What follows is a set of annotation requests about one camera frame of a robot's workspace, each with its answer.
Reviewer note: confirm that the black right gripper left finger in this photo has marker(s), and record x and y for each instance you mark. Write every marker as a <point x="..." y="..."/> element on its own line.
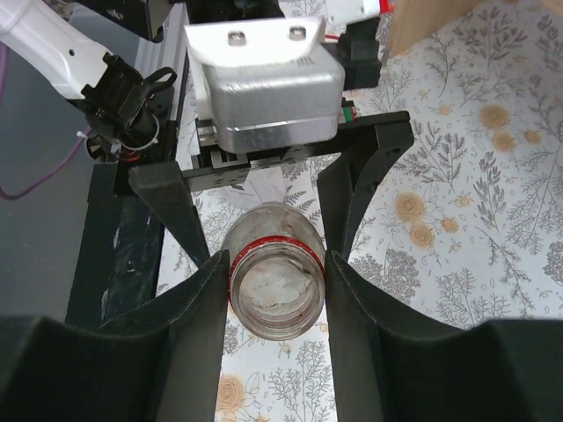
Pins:
<point x="159" y="362"/>

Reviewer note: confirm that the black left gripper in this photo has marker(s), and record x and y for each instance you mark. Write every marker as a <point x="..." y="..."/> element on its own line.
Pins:
<point x="368" y="147"/>

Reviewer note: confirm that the wooden shelf unit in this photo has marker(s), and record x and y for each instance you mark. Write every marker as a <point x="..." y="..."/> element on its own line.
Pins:
<point x="415" y="20"/>

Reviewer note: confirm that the small glass bottle red rim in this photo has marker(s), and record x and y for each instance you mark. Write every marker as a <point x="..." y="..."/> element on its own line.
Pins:
<point x="276" y="279"/>

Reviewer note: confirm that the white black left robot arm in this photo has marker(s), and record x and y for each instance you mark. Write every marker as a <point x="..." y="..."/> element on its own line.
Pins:
<point x="110" y="93"/>

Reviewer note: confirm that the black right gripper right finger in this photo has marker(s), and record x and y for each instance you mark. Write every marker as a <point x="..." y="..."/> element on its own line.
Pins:
<point x="392" y="363"/>

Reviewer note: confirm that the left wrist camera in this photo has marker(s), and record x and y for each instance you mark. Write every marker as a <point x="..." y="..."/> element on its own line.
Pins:
<point x="266" y="83"/>

